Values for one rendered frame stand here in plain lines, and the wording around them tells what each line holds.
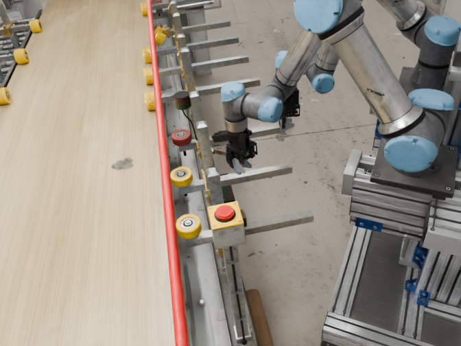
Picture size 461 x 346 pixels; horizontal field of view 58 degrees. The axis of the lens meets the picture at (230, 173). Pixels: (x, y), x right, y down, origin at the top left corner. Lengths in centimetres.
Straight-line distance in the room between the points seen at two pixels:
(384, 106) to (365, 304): 112
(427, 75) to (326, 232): 116
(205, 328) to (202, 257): 29
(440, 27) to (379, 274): 109
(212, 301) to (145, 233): 34
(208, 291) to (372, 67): 92
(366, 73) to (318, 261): 149
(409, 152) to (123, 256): 85
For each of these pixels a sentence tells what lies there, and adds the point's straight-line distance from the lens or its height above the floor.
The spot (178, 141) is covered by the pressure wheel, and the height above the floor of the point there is 90.
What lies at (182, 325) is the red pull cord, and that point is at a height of 164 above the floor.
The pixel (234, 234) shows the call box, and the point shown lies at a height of 119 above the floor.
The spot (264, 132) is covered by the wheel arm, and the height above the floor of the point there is 85.
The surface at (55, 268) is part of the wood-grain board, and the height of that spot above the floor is 90.
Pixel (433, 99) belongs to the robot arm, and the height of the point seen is 127.
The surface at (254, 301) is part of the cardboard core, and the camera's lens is 213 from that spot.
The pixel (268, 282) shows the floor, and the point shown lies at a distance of 228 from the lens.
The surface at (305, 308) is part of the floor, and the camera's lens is 220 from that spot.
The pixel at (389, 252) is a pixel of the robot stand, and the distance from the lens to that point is 220.
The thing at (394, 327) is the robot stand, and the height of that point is 21.
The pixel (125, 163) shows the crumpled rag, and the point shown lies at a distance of 163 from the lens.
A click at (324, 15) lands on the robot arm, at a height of 153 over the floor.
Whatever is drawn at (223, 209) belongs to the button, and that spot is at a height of 123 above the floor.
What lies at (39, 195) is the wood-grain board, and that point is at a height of 90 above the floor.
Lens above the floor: 188
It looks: 40 degrees down
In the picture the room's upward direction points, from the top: 7 degrees counter-clockwise
